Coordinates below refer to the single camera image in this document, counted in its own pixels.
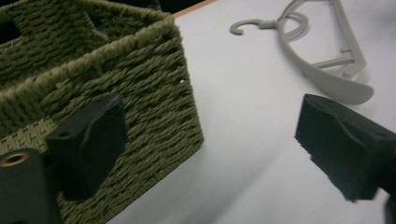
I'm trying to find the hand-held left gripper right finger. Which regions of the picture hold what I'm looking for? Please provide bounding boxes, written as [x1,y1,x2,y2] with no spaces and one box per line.
[294,93,396,203]

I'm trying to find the grey plastic clothes hanger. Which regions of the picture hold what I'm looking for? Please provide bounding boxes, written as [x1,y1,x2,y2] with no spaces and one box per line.
[229,0,375,105]

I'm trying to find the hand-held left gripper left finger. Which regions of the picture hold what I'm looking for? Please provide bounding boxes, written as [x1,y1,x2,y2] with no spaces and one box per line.
[45,93,129,202]

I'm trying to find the green woven basket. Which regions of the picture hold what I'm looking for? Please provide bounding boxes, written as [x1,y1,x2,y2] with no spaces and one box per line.
[0,0,205,224]

